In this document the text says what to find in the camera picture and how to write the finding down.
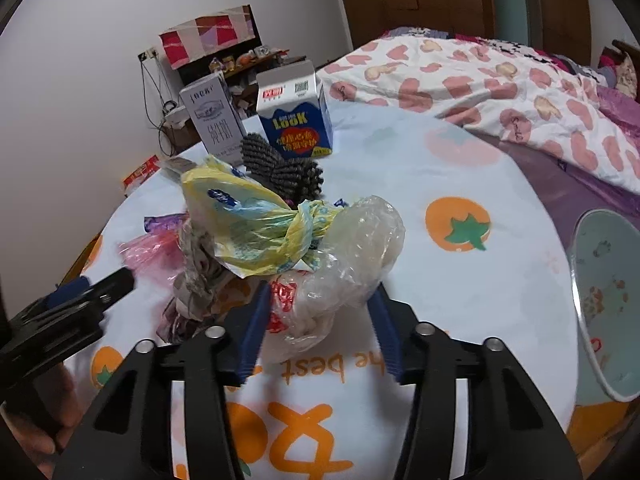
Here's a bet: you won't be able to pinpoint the hanging cables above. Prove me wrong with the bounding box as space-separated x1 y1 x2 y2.
140 57 178 156

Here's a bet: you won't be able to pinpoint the blue white drink carton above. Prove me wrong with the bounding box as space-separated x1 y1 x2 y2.
256 59 335 161

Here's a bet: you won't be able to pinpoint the patchwork cloth cover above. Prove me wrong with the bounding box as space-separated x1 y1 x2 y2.
159 5 253 70

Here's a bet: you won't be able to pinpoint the grey striped garment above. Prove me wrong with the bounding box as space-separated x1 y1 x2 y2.
575 62 618 86

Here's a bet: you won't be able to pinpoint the grey white milk carton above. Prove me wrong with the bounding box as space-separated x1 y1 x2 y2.
179 71 247 165

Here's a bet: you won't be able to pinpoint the clear plastic bag red print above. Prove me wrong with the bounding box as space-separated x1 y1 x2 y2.
262 195 406 366

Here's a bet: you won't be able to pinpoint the wooden bed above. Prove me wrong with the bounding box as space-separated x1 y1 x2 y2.
470 39 640 241

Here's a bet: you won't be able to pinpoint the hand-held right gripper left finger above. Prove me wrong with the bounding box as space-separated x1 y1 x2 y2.
52 280 273 480

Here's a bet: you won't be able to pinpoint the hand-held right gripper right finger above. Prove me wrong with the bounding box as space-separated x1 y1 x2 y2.
367 285 583 480

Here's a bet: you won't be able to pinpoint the white box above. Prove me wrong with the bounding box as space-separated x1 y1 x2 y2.
162 107 193 128

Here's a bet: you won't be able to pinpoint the light blue cartoon bin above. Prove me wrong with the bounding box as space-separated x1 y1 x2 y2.
570 209 640 403

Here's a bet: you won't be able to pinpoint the red snack packet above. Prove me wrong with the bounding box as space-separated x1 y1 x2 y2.
122 155 163 196

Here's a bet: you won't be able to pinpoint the frosted glass door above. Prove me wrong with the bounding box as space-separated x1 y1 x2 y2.
487 0 531 46

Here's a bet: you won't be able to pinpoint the floral pillow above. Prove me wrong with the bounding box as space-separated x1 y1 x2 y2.
614 55 640 98

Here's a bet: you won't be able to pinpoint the black television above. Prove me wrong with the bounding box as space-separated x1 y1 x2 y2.
159 4 263 86

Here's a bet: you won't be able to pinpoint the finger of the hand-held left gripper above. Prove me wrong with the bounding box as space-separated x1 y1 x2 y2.
0 267 136 361
42 280 91 311

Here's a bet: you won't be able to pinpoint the pink plastic wrapper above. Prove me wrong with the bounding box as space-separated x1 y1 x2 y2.
117 232 183 281

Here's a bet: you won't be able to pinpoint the purple quilt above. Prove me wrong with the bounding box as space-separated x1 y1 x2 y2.
595 85 640 133

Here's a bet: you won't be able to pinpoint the person's left hand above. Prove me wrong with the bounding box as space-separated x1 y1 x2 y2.
0 360 83 478

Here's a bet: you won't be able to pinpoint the brown wooden wardrobe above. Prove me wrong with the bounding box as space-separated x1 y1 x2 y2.
332 0 596 68

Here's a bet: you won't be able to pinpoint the patterned clear plastic wrapper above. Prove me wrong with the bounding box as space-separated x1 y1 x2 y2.
156 220 231 346

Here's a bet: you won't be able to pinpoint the heart print quilt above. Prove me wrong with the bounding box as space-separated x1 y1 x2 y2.
316 37 640 196

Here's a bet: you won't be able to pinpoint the black wire scrubber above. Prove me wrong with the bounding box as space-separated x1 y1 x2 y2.
240 131 325 206

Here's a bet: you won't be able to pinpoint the purple foil wrapper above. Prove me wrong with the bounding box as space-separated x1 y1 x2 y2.
144 212 188 233

